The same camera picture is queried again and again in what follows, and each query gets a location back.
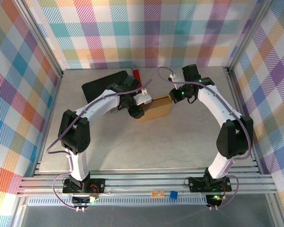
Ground aluminium corner post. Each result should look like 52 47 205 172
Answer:
223 0 274 74
14 0 64 79

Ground red microphone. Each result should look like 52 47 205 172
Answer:
132 68 144 92

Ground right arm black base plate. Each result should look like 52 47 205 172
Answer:
188 176 232 192

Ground brown cardboard box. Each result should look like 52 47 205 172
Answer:
136 94 173 123

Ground slotted grey cable duct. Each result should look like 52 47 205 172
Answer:
27 197 210 206

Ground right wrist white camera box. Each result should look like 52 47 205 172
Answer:
169 73 184 84

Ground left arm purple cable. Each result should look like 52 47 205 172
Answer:
46 79 153 210

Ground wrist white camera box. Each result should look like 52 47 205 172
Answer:
134 87 153 106
169 73 184 84

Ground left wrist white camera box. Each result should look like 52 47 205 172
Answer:
134 87 153 106

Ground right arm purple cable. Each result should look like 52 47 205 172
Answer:
158 67 254 210

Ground aluminium frame rails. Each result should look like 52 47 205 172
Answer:
16 166 279 197

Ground black carrying case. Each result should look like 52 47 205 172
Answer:
81 70 128 113

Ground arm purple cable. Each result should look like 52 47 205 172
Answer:
158 67 254 210
46 79 153 210

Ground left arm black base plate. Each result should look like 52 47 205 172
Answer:
62 178 106 195

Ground aluminium side rail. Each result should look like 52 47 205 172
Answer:
223 67 263 175
32 70 64 177

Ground small controller board with wires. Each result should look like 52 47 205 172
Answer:
205 192 228 211
71 193 100 212

